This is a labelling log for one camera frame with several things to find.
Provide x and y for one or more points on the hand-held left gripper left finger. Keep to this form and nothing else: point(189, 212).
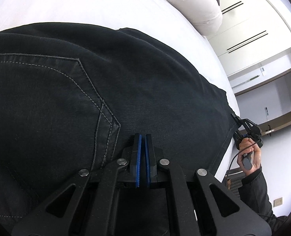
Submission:
point(137, 159)

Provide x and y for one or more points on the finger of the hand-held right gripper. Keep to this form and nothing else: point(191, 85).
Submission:
point(240, 122)
point(238, 137)

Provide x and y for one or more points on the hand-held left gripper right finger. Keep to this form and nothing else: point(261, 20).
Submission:
point(149, 159)

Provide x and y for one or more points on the black pants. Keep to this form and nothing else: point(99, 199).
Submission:
point(61, 103)

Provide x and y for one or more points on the person's right forearm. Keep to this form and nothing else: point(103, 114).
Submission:
point(258, 194)

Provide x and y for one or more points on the person's right hand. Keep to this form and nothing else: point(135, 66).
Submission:
point(256, 157)

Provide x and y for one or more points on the white wardrobe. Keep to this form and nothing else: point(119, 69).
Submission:
point(258, 12)

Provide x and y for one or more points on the white bed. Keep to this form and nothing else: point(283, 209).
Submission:
point(86, 2)

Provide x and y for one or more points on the white wall control panel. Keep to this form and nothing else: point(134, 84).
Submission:
point(263, 71)

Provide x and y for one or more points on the wall socket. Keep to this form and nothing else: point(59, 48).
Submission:
point(278, 201)

